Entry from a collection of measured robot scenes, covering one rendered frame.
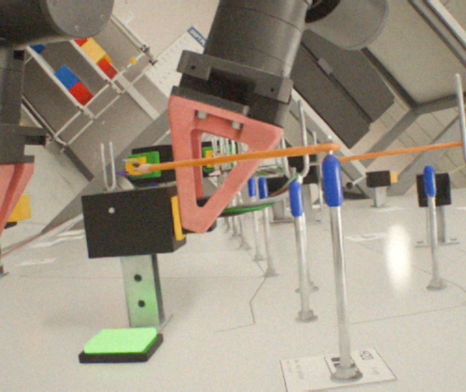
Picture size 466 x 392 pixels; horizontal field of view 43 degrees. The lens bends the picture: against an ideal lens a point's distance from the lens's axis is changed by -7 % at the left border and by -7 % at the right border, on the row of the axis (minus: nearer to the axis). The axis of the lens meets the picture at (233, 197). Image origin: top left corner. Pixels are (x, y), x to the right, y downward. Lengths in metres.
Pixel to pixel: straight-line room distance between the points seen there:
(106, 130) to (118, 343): 7.96
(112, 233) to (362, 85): 1.12
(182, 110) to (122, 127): 7.88
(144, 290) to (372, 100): 1.12
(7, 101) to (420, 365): 0.30
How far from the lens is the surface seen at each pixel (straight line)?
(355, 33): 0.45
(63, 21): 0.37
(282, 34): 0.38
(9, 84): 0.43
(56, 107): 8.57
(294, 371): 0.30
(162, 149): 1.05
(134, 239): 0.38
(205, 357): 0.33
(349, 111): 1.44
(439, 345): 0.32
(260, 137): 0.35
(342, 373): 0.28
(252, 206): 0.39
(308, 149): 0.27
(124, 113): 8.27
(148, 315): 0.40
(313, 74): 1.43
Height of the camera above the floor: 1.20
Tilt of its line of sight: level
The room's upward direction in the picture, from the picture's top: 47 degrees clockwise
